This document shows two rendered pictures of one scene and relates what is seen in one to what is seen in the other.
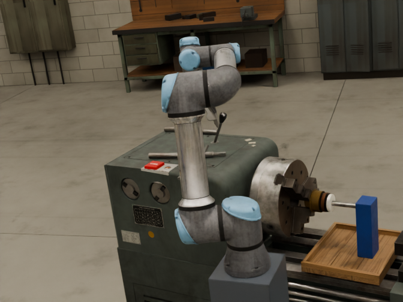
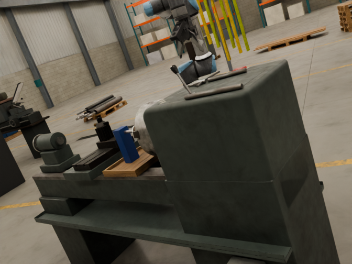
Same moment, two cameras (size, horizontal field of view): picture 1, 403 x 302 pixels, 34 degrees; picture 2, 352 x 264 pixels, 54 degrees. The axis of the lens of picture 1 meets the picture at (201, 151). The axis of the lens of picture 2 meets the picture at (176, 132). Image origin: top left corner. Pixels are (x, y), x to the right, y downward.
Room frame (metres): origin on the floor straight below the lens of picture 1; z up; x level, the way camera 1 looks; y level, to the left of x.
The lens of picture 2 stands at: (4.33, 0.06, 1.54)
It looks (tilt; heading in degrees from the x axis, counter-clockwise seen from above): 15 degrees down; 189
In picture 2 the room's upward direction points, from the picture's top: 20 degrees counter-clockwise
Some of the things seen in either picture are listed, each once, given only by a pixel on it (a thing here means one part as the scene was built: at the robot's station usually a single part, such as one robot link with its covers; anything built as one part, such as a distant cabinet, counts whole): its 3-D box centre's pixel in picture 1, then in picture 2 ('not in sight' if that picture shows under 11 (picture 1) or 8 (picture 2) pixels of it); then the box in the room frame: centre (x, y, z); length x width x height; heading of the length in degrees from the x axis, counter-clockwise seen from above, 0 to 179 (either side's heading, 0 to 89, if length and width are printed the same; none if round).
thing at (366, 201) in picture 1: (367, 226); (126, 144); (2.26, -0.59, 1.00); 0.08 x 0.06 x 0.23; 147
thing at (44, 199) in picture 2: not in sight; (89, 219); (1.77, -1.30, 0.34); 0.44 x 0.40 x 0.68; 147
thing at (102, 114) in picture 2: not in sight; (105, 110); (-5.91, -3.38, 0.07); 1.24 x 0.86 x 0.14; 157
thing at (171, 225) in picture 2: not in sight; (151, 207); (2.26, -0.60, 0.53); 2.10 x 0.60 x 0.02; 57
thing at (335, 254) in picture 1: (355, 251); (138, 160); (2.29, -0.55, 0.89); 0.36 x 0.30 x 0.04; 147
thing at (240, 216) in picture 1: (240, 219); (188, 71); (1.90, -0.09, 1.27); 0.13 x 0.12 x 0.14; 86
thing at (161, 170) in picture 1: (161, 172); not in sight; (2.50, 0.17, 1.23); 0.13 x 0.08 x 0.06; 57
